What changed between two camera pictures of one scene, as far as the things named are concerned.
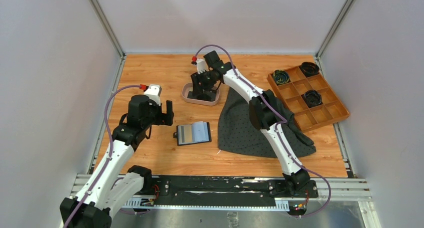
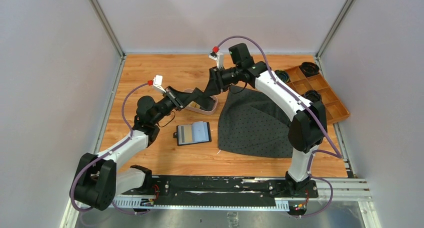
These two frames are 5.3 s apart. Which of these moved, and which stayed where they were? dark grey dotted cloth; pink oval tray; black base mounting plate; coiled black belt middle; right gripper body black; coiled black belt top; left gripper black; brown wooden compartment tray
Moved: left gripper black; right gripper body black; pink oval tray
Stayed: coiled black belt top; dark grey dotted cloth; coiled black belt middle; brown wooden compartment tray; black base mounting plate
